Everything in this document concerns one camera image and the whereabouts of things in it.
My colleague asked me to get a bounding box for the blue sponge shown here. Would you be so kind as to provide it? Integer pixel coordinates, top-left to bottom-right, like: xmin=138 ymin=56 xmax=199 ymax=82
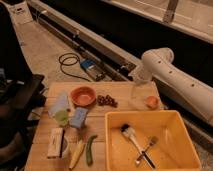
xmin=69 ymin=107 xmax=88 ymax=129

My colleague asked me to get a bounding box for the blue power box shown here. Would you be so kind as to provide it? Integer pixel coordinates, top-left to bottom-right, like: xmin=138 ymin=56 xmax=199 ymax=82
xmin=80 ymin=59 xmax=105 ymax=81

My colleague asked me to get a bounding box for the green cucumber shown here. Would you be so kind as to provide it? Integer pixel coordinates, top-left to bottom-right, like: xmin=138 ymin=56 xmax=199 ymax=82
xmin=86 ymin=135 xmax=98 ymax=166

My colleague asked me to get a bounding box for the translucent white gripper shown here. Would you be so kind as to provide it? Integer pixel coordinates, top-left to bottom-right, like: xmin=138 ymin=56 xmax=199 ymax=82
xmin=129 ymin=65 xmax=152 ymax=110

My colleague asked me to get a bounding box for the light blue towel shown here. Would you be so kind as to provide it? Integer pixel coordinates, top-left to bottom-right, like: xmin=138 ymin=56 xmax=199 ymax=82
xmin=48 ymin=92 xmax=70 ymax=117

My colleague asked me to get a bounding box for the black cable loop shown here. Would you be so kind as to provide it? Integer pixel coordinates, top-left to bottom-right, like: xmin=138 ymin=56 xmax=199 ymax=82
xmin=58 ymin=52 xmax=92 ymax=82

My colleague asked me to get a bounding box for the red bowl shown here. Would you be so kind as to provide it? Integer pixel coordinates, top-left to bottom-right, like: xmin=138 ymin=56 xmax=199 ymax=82
xmin=70 ymin=86 xmax=96 ymax=107

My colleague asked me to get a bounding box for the dark grape bunch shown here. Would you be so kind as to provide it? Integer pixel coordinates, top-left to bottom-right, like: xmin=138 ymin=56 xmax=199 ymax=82
xmin=97 ymin=95 xmax=118 ymax=107

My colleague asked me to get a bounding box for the metal fork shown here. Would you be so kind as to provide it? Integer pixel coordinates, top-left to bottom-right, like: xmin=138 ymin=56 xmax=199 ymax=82
xmin=135 ymin=136 xmax=158 ymax=169

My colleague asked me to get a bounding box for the black handled brush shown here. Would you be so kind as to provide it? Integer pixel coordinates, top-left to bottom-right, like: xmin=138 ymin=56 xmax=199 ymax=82
xmin=120 ymin=123 xmax=157 ymax=170

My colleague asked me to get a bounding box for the green lime cup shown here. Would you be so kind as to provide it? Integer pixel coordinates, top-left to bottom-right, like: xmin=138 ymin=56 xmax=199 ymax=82
xmin=54 ymin=110 xmax=68 ymax=126

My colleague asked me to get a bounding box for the yellow plastic bin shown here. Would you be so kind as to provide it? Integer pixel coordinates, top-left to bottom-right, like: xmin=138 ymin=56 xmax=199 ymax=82
xmin=105 ymin=110 xmax=201 ymax=171

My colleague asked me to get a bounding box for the small orange cup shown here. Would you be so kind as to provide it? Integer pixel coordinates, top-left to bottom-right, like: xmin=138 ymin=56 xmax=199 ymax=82
xmin=145 ymin=96 xmax=158 ymax=109

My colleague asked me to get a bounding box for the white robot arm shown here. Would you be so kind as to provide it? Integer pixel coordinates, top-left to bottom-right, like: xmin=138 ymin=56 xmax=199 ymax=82
xmin=129 ymin=47 xmax=213 ymax=126

